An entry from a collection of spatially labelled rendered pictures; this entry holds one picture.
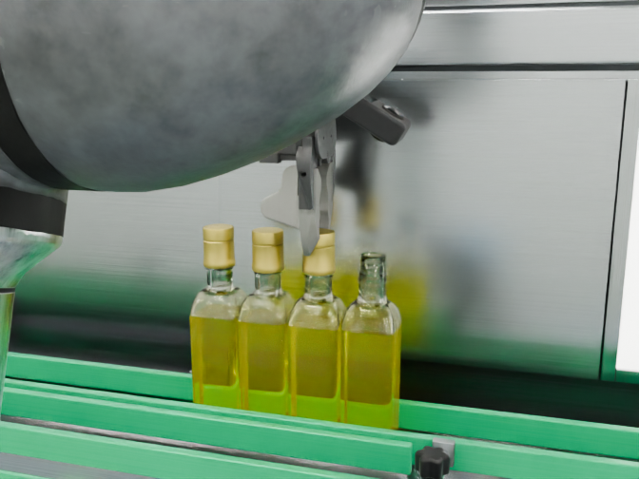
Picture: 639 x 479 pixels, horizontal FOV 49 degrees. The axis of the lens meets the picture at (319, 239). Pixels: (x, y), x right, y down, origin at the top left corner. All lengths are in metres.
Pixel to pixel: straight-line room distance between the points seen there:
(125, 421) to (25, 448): 0.11
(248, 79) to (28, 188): 0.09
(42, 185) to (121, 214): 0.76
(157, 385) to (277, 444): 0.21
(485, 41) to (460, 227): 0.21
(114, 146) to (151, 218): 0.78
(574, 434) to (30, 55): 0.70
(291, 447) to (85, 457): 0.21
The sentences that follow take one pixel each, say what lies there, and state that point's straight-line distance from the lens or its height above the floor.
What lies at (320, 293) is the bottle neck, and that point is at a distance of 0.75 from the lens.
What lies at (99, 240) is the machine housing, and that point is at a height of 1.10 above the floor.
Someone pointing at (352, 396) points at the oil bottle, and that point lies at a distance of 0.76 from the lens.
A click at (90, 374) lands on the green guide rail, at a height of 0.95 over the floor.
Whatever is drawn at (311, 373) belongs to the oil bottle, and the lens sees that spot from 0.76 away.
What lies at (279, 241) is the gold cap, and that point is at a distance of 0.75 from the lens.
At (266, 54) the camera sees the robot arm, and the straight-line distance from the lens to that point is 0.22.
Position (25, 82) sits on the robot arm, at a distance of 0.22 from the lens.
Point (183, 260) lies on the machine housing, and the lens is 0.99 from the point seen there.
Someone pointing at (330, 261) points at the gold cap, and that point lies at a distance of 0.74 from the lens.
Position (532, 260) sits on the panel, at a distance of 0.85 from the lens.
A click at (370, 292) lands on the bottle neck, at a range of 0.73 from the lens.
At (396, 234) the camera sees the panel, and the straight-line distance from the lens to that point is 0.85.
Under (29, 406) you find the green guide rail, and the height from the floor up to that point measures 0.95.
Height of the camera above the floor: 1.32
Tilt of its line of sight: 13 degrees down
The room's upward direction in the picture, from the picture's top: straight up
